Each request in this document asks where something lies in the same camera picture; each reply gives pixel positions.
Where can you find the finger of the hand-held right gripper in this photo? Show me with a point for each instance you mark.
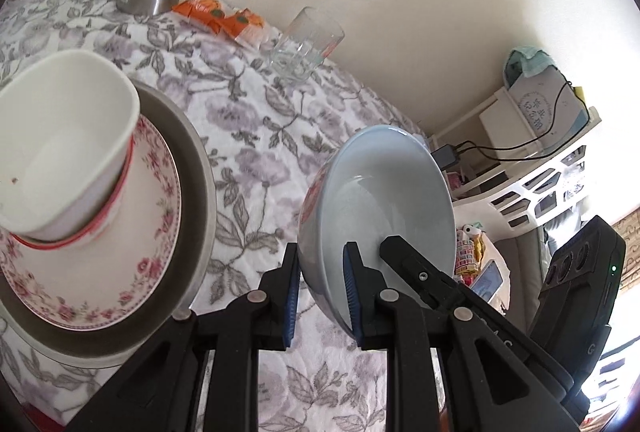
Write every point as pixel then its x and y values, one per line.
pixel 415 269

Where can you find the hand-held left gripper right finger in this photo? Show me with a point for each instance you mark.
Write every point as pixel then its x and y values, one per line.
pixel 352 297

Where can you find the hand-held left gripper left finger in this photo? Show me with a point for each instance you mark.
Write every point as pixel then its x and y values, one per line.
pixel 292 297

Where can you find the light blue bowl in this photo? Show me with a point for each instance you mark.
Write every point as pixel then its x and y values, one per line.
pixel 380 192

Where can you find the stainless steel plate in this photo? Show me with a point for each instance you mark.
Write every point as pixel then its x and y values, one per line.
pixel 195 212

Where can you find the round pink floral plate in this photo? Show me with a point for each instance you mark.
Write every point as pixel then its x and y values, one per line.
pixel 125 282

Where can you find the strawberry print bowl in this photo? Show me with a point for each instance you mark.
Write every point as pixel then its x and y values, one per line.
pixel 100 222

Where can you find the white square bowl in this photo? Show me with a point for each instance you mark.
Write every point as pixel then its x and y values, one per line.
pixel 65 146

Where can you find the smartphone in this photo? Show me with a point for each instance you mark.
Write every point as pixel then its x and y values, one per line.
pixel 486 284

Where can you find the white lattice shelf rack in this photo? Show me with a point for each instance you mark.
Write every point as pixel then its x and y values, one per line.
pixel 525 192

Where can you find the black charger adapter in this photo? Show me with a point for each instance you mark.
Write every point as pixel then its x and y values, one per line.
pixel 446 157

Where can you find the white printed bag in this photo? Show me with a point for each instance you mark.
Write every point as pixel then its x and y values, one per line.
pixel 545 109

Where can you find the small yellow item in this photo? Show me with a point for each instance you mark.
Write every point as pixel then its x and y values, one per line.
pixel 580 94

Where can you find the green cloth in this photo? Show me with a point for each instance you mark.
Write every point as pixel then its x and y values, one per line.
pixel 527 64

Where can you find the clear glass mug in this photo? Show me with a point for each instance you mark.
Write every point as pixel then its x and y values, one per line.
pixel 305 41

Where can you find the orange snack packet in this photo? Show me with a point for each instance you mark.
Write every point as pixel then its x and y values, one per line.
pixel 197 11
pixel 242 27

